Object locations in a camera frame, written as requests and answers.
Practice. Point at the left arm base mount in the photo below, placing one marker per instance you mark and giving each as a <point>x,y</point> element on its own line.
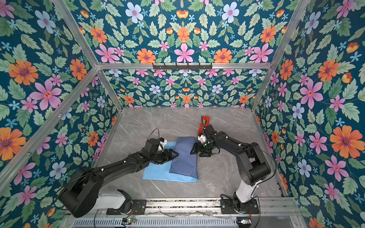
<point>134,206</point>

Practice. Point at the aluminium left side bar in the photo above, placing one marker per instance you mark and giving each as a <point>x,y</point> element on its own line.
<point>11,170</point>

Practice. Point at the red tape dispenser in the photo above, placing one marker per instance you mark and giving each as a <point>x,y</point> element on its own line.
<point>205,120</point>

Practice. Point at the aluminium horizontal back bar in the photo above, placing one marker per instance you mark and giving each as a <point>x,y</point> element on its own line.
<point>108,66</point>

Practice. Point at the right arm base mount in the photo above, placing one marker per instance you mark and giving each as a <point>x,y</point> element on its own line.
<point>232,205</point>

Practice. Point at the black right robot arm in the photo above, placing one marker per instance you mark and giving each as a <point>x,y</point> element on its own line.
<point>253,166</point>

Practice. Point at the aluminium corner frame post left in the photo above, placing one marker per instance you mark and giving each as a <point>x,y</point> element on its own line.
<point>72,25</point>

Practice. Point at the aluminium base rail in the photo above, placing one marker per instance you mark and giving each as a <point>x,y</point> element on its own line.
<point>269,206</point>

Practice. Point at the aluminium corner frame post right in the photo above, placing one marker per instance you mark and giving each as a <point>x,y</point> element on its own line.
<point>292,25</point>

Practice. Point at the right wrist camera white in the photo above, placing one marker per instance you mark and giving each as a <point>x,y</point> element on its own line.
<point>202,138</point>

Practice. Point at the white vented cable duct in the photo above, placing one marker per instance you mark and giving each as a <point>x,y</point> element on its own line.
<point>156,222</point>

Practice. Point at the black hook rail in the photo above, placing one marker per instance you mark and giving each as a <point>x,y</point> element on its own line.
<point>175,66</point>

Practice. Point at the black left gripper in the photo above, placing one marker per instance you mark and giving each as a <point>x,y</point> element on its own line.
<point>168,156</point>

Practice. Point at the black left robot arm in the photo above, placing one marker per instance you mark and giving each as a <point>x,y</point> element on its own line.
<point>82,192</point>

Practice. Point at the aluminium corner frame post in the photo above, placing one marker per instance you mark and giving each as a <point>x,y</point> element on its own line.
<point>72,25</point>
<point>292,25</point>

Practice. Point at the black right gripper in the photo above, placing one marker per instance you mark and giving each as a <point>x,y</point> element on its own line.
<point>199,145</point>

